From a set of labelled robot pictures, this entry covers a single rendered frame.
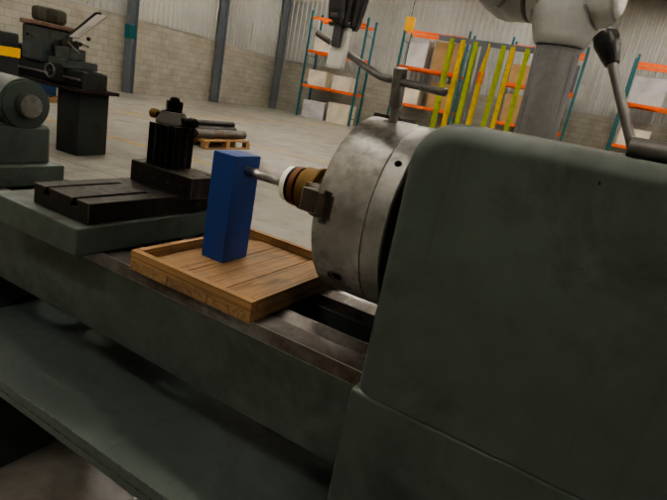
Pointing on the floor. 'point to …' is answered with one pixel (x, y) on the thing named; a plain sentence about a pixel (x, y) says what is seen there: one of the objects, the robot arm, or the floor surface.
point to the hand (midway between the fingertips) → (338, 49)
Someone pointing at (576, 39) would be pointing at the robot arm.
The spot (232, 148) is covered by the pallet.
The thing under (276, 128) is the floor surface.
